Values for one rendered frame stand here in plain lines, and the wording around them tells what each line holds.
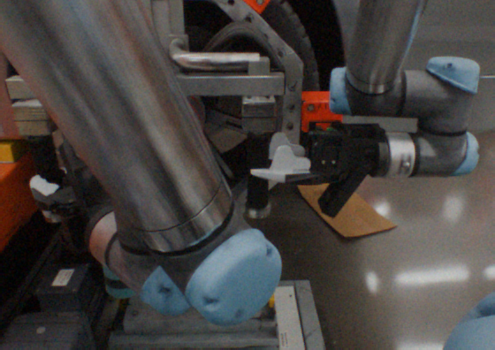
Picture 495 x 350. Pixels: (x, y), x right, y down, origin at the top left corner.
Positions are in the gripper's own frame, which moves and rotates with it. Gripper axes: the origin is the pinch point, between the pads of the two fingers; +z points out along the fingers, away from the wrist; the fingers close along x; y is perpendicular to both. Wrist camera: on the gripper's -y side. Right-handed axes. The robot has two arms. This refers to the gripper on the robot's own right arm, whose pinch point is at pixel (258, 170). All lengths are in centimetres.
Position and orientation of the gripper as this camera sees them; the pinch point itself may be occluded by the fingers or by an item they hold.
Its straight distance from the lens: 65.3
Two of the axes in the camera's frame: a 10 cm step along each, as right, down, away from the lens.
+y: 0.0, -9.1, -4.2
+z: -10.0, 0.2, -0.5
